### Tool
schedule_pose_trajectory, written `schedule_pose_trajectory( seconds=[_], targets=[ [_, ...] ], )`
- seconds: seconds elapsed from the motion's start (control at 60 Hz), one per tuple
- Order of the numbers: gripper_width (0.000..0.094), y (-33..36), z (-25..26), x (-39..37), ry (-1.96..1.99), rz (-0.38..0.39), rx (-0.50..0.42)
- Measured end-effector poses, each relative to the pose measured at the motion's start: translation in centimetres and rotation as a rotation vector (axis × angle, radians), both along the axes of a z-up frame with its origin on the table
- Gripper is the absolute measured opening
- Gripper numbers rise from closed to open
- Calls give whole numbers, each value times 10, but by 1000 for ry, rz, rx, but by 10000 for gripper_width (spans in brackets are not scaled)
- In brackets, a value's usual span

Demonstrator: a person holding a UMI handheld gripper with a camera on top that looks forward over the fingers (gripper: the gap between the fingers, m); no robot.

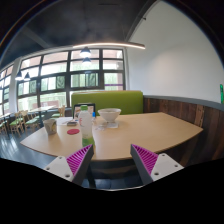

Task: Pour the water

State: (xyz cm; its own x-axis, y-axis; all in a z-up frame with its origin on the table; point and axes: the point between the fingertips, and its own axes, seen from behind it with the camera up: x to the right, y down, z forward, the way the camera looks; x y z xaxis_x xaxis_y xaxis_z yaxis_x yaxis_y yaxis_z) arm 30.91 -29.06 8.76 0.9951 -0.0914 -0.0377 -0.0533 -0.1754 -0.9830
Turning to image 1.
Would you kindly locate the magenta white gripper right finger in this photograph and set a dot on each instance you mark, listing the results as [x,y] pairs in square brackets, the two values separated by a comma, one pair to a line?
[152,166]

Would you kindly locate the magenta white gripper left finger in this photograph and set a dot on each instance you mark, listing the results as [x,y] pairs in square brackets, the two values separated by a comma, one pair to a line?
[74,167]

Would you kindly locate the clear plastic water bottle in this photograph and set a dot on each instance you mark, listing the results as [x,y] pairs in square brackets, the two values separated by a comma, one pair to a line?
[85,123]

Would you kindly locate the red round coaster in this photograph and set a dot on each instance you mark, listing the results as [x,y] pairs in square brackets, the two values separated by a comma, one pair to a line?
[73,131]

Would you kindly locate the patterned paper cup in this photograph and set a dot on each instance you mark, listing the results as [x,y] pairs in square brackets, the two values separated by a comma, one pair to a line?
[50,126]

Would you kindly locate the black laptop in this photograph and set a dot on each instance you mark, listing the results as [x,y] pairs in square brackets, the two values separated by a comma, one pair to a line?
[77,109]

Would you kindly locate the white bowl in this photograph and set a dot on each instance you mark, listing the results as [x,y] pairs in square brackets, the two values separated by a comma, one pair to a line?
[109,114]

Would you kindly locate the background wooden dining table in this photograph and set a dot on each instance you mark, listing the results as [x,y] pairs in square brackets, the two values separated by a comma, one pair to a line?
[39,111]

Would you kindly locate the green upholstered bench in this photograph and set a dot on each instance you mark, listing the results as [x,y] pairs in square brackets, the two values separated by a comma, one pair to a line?
[128,101]

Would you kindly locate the wooden chair green seat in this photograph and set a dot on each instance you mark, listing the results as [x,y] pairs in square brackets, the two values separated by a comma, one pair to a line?
[16,125]

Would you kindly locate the dark pendant lamp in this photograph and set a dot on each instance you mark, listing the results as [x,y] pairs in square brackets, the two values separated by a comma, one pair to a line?
[85,52]

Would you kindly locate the curved linear ceiling light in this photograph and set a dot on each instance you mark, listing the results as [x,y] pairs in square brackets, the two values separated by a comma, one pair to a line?
[117,44]

